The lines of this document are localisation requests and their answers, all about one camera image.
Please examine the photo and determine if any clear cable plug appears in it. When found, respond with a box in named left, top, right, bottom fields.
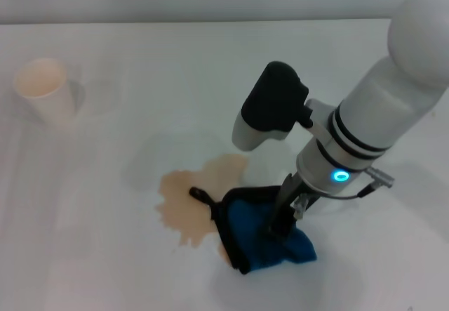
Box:
left=292, top=193, right=308, bottom=221

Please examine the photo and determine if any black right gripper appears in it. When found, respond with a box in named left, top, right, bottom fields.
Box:
left=267, top=173, right=319, bottom=237

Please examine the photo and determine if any brown liquid stain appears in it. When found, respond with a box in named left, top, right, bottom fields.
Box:
left=154, top=153, right=250, bottom=260

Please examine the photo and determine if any blue rag with black trim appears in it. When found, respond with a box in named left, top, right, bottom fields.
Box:
left=189, top=185, right=319, bottom=275

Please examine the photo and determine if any white paper cup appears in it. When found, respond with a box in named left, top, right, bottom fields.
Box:
left=13, top=58, right=76, bottom=126

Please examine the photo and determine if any black and grey wrist camera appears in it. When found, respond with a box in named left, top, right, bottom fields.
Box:
left=232, top=60, right=310, bottom=152

